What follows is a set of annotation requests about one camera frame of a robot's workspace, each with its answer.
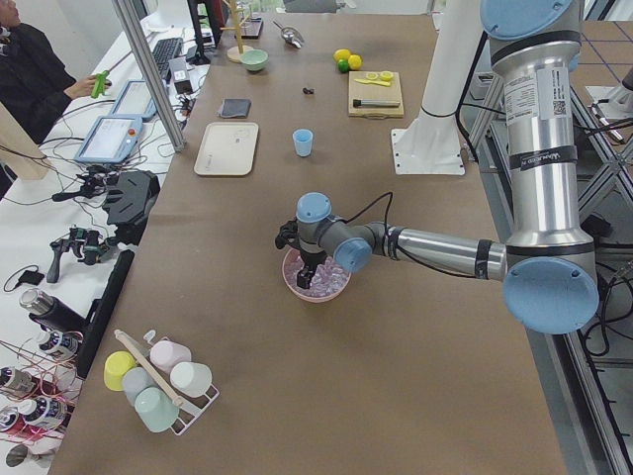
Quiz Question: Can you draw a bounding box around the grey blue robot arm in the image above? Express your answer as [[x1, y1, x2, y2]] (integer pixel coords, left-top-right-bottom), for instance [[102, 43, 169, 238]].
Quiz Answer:
[[276, 1, 599, 334]]

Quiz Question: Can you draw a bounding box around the green lime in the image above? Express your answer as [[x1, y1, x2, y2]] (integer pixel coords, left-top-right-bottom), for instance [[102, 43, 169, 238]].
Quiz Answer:
[[336, 59, 350, 73]]

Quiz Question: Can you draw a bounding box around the blue teach pendant near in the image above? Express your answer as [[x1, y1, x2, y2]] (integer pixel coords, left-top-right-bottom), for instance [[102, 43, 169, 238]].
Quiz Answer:
[[74, 114, 143, 164]]

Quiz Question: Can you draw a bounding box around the lemon half lower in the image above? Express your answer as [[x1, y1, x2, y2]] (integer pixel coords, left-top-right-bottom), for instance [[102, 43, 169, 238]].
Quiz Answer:
[[379, 70, 394, 82]]

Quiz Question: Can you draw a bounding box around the black metal tray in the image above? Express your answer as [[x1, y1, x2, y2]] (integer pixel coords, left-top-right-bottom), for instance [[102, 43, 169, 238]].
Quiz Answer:
[[239, 19, 264, 40]]

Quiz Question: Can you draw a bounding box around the metal ice scoop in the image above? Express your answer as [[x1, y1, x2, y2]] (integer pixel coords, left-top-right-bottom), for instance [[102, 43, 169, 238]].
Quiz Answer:
[[273, 20, 305, 49]]

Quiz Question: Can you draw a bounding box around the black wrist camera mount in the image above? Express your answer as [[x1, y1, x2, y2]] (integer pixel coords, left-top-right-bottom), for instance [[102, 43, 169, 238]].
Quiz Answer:
[[274, 220, 300, 249]]

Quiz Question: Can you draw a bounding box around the black keyboard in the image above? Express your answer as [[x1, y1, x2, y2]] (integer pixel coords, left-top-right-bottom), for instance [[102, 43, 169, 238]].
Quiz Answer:
[[152, 38, 184, 82]]

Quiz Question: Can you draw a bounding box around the black thermos bottle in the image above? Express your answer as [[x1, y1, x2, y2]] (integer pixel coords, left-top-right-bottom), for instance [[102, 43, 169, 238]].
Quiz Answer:
[[19, 288, 88, 332]]

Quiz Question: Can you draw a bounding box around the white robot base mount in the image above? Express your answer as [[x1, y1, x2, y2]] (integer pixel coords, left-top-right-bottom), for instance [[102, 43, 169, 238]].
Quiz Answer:
[[392, 0, 483, 175]]

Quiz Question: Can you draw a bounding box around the blue teach pendant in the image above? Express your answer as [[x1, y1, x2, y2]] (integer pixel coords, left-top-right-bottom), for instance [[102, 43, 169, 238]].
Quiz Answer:
[[110, 79, 157, 122], [74, 114, 143, 164]]

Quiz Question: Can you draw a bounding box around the wooden cup stand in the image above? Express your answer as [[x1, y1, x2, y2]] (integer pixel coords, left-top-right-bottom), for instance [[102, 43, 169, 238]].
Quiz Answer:
[[222, 0, 253, 63]]

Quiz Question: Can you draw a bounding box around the grey folded cloth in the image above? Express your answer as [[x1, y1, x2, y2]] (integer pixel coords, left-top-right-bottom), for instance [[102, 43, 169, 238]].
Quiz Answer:
[[218, 98, 251, 119]]

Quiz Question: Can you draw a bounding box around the blue teach pendant far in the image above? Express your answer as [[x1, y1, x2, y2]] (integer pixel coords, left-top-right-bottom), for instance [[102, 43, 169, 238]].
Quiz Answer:
[[110, 79, 157, 122]]

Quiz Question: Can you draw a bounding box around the mint plastic cup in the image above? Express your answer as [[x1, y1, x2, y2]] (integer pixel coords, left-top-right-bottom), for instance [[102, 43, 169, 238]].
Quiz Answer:
[[135, 387, 179, 432]]

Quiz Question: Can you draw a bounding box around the black camera cable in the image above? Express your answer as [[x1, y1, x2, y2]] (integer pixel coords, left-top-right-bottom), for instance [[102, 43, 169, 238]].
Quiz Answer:
[[340, 191, 395, 224]]

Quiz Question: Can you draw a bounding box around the yellow plastic knife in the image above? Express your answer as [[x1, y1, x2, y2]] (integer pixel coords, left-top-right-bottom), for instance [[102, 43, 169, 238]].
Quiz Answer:
[[353, 78, 392, 87]]

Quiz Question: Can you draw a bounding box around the white wire cup rack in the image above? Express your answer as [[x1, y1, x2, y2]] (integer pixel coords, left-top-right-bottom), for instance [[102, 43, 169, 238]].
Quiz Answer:
[[114, 330, 221, 436]]

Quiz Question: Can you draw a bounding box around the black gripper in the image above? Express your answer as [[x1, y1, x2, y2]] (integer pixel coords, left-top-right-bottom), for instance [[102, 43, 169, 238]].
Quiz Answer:
[[296, 242, 326, 290]]

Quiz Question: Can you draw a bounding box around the blue plastic cup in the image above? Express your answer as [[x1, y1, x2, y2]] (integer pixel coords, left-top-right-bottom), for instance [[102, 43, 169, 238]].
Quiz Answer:
[[292, 129, 314, 157]]

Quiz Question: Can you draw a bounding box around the pink bowl of ice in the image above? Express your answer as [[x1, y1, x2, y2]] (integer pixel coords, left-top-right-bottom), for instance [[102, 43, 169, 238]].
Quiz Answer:
[[282, 248, 351, 303]]

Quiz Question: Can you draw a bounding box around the pink plastic cup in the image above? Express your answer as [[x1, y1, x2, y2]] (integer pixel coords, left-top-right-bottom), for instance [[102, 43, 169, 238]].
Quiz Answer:
[[149, 339, 192, 373]]

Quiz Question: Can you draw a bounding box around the aluminium frame post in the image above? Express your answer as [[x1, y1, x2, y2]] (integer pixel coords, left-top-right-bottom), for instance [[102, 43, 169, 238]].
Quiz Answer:
[[112, 0, 185, 152]]

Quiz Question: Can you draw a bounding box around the yellow lemon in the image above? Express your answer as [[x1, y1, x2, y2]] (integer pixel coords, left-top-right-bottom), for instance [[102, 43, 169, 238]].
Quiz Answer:
[[347, 54, 363, 71], [332, 48, 352, 62]]

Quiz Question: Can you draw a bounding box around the wooden cutting board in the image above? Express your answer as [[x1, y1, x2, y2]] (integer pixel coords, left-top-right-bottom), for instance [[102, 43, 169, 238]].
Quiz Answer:
[[348, 71, 405, 118]]

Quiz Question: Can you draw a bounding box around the yellow plastic cup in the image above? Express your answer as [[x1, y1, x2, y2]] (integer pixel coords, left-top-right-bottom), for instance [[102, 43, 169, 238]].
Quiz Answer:
[[104, 350, 136, 392]]

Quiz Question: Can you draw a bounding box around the yellow lemon upper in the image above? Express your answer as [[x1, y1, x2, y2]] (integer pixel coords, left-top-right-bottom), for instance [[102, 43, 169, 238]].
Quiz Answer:
[[332, 48, 352, 62]]

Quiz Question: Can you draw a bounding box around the mint green bowl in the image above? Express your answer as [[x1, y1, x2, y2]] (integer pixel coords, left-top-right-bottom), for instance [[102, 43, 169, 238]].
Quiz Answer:
[[240, 48, 269, 72]]

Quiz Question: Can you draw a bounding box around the cream rabbit tray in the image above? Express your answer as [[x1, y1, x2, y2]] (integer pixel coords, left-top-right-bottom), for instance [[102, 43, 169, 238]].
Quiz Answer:
[[194, 122, 259, 176]]

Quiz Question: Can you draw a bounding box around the steel muddler black tip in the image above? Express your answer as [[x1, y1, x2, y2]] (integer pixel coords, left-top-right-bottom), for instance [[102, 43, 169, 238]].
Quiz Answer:
[[352, 99, 401, 108]]

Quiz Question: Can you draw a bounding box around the grey plastic cup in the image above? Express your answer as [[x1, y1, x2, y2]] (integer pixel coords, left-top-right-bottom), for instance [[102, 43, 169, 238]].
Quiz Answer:
[[122, 366, 152, 406]]

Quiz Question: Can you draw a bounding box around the white plastic cup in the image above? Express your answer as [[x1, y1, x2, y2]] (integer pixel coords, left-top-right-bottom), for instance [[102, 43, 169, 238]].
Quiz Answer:
[[170, 361, 213, 398]]

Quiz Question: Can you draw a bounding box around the yellow lemon lower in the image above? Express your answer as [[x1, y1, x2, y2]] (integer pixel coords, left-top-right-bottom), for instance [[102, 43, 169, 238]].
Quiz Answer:
[[347, 54, 363, 71]]

